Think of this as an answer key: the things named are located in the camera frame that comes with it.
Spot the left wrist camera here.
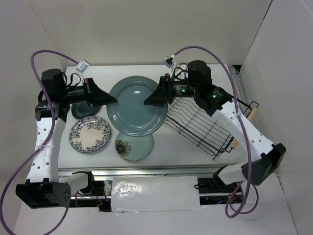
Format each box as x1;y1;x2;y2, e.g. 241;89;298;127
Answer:
75;60;90;74

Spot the light teal flower plate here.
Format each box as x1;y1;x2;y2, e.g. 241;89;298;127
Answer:
115;133;154;162

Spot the blue floral white plate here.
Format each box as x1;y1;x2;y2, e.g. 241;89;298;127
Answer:
69;116;111;153

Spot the white foil cover panel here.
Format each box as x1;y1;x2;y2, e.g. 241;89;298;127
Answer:
111;176;201;212

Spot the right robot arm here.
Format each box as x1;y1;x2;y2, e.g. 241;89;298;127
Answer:
144;60;286;192

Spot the black wire dish rack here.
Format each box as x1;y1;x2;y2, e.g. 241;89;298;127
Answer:
165;96;254;161

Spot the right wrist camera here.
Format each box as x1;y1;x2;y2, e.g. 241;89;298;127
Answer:
163;55;177;70

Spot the wooden rack handle near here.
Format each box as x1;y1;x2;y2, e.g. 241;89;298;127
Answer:
230;140;238;149

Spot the wooden rack handle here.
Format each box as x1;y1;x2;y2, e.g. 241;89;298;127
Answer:
247;108;258;121
230;140;238;149

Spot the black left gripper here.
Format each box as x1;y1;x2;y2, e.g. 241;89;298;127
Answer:
61;77;117;107

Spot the aluminium table rail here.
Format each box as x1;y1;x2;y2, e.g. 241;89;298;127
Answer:
59;164;224;178

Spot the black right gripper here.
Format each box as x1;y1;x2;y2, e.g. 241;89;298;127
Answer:
143;73;199;107

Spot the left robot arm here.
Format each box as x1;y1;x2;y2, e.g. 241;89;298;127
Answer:
16;69;117;209

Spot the dark blue plate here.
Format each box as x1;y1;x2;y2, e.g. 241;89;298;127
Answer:
71;102;99;119

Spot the wooden rack handle far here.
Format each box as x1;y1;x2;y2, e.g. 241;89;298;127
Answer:
247;108;258;121

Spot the large grey-blue plate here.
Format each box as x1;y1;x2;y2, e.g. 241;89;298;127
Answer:
106;76;167;137

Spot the aluminium frame right side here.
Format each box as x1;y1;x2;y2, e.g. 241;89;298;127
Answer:
228;65;250;105

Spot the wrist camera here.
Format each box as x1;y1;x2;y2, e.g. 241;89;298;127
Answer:
75;60;90;74
163;55;177;70

